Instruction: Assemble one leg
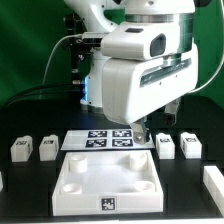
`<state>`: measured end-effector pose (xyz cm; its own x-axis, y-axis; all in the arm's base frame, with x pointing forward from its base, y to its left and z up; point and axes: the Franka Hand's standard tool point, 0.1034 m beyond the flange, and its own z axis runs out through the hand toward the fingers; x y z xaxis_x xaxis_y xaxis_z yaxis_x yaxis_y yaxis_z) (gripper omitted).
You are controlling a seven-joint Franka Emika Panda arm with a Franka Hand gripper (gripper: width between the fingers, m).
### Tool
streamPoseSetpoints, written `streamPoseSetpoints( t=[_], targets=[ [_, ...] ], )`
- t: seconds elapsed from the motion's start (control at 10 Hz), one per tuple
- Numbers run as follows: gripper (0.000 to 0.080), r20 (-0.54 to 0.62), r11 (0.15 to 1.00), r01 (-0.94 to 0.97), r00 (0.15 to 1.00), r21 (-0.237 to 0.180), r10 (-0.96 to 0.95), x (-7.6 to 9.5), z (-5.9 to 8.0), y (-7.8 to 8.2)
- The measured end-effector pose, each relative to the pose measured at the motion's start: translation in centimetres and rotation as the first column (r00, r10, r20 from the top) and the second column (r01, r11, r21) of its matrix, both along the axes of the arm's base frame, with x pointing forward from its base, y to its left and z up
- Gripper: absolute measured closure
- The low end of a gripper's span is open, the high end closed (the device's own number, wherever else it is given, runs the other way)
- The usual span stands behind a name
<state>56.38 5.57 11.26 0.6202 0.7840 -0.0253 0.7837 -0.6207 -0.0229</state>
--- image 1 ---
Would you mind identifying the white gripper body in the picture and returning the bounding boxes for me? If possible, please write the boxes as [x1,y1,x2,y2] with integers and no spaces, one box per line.
[102,45,198,124]

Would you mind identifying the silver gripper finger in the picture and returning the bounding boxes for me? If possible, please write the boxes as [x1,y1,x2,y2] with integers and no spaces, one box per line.
[164,99,181,125]
[130,118,149,145]

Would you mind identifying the white square table top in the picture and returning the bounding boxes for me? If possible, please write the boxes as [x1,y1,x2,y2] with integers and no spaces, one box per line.
[52,150,163,216]

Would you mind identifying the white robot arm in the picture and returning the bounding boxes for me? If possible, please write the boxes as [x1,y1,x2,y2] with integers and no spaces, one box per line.
[64,0,213,144]

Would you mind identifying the white sheet with tags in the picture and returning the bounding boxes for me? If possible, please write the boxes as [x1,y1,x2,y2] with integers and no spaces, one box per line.
[61,129,154,151]

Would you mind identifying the white obstacle bar right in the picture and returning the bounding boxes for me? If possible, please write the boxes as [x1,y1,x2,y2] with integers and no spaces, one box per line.
[203,166,224,217]

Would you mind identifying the white block left edge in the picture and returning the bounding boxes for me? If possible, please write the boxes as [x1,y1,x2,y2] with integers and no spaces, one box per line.
[0,171,3,192]

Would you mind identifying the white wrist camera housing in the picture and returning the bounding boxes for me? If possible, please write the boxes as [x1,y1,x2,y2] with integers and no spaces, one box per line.
[101,22,179,61]

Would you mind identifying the black cables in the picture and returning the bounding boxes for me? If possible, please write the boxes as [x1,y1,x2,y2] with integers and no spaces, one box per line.
[0,83,84,113]

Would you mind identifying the black camera on stand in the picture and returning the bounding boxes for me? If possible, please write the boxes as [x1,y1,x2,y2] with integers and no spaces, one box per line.
[63,13,102,77]

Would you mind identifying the white cable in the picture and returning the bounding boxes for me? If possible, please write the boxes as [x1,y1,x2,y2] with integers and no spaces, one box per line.
[42,34,83,86]

